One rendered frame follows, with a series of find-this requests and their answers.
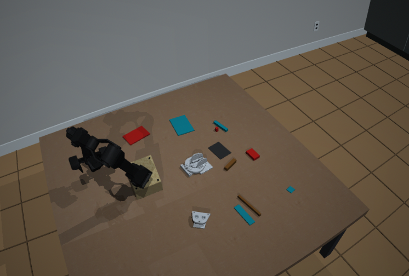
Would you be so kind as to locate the teal block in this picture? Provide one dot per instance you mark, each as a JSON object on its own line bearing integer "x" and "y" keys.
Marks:
{"x": 220, "y": 126}

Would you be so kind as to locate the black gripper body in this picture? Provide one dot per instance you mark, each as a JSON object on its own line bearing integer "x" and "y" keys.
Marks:
{"x": 75, "y": 163}

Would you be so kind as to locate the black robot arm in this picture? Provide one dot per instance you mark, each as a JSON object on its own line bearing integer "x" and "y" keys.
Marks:
{"x": 112, "y": 156}

